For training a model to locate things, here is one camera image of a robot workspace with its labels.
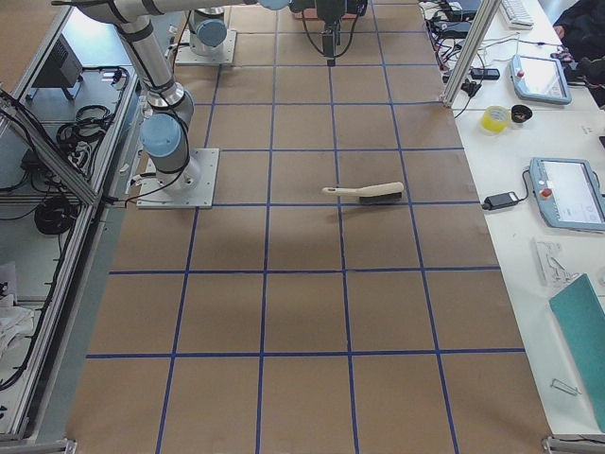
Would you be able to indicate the upper teach pendant tablet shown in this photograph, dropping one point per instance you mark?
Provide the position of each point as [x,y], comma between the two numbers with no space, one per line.
[539,79]

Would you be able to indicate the grey control box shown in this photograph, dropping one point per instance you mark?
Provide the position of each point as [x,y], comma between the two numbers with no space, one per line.
[61,70]

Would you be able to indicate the person in black hoodie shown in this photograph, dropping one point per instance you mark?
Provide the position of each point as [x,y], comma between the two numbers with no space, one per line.
[581,31]

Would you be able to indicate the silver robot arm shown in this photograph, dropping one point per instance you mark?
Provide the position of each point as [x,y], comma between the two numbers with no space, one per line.
[208,30]
[165,134]

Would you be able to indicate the white keyboard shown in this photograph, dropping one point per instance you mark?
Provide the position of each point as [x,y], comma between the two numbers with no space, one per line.
[515,14]

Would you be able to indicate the teach pendant tablet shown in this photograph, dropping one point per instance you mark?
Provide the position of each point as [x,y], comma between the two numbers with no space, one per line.
[567,193]
[539,79]

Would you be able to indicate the aluminium frame post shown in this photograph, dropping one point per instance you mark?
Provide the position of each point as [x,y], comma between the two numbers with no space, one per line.
[477,32]

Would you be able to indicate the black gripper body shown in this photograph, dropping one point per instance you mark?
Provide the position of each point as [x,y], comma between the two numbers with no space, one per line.
[329,10]

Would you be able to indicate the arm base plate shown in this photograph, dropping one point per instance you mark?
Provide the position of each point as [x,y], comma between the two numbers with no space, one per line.
[195,187]
[192,52]

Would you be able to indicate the white cloth rags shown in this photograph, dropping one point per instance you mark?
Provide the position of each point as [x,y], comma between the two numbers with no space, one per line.
[16,322]

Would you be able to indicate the teal folder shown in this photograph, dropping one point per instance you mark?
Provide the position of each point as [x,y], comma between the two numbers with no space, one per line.
[581,319]

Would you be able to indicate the white hand brush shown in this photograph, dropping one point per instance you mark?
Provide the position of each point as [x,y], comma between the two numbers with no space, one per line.
[369,195]

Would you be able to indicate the small black charger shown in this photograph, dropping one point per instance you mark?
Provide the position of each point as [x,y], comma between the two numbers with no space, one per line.
[500,201]

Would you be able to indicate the yellow tape roll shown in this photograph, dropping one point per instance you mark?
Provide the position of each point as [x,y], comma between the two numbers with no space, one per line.
[495,119]

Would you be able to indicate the lower teach pendant tablet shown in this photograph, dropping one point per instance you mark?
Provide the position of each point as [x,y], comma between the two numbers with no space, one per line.
[567,193]

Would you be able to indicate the black tape roll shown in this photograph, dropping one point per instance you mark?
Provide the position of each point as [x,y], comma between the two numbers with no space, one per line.
[520,114]

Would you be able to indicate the clear plastic packet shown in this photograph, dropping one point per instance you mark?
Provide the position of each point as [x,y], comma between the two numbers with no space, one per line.
[553,271]

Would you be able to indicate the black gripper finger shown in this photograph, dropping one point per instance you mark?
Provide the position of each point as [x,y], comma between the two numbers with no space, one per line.
[330,41]

